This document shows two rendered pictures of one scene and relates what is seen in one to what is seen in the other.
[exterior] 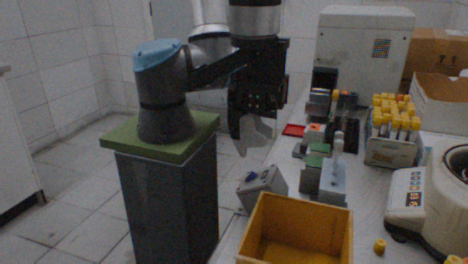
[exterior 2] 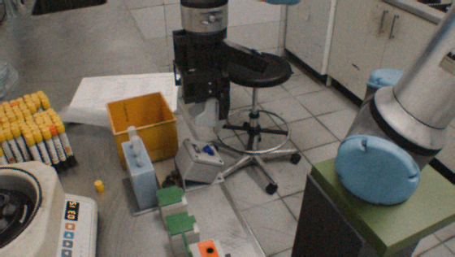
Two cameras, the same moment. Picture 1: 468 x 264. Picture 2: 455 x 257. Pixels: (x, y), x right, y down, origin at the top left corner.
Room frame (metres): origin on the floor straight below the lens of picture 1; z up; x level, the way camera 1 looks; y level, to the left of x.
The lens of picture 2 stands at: (0.91, -0.37, 1.39)
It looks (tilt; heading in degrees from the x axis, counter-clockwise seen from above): 36 degrees down; 138
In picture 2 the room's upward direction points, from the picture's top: straight up
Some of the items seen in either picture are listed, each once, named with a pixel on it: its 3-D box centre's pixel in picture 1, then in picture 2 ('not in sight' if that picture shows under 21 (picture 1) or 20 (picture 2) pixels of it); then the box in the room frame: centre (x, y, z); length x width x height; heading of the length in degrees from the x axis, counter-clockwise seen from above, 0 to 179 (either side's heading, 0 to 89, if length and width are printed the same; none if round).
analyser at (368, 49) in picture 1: (357, 54); not in sight; (1.11, -0.43, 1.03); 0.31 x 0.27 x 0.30; 159
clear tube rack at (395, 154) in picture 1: (387, 134); not in sight; (0.70, -0.38, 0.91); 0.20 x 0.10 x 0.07; 159
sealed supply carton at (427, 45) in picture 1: (434, 54); not in sight; (1.37, -0.87, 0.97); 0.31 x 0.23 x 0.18; 153
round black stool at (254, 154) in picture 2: not in sight; (250, 119); (-0.16, 0.77, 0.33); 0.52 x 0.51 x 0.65; 2
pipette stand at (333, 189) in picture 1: (329, 197); (140, 176); (0.43, -0.16, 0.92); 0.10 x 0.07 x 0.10; 162
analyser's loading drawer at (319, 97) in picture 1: (320, 96); not in sight; (0.96, -0.28, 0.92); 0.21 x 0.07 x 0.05; 159
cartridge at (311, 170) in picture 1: (312, 175); (172, 207); (0.53, -0.16, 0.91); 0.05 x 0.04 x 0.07; 69
